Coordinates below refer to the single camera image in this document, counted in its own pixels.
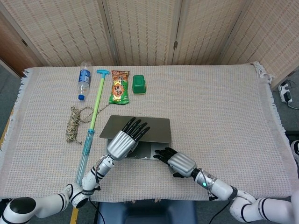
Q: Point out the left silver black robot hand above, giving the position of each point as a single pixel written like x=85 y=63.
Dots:
x=125 y=144

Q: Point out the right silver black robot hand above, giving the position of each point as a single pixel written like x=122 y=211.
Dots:
x=180 y=162

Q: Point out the silver laptop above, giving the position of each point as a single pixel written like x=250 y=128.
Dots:
x=140 y=135

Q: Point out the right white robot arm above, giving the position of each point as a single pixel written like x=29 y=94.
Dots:
x=245 y=198

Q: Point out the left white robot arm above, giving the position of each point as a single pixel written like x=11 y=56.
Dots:
x=58 y=196

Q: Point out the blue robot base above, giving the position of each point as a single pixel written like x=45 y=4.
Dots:
x=146 y=212

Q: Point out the woven folding screen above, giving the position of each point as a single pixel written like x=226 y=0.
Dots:
x=149 y=32

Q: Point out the green blue water pump toy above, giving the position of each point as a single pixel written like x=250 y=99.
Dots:
x=90 y=130

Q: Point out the beige woven tablecloth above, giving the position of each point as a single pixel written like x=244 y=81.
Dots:
x=210 y=116

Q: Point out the green orange snack bag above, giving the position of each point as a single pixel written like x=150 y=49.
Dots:
x=119 y=87

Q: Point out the green plastic box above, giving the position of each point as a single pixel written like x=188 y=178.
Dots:
x=139 y=84

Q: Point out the clear plastic water bottle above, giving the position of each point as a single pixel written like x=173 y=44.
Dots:
x=84 y=80

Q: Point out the black white object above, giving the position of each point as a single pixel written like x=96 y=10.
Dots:
x=295 y=149

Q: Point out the white power strip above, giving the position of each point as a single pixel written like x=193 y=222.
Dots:
x=285 y=92

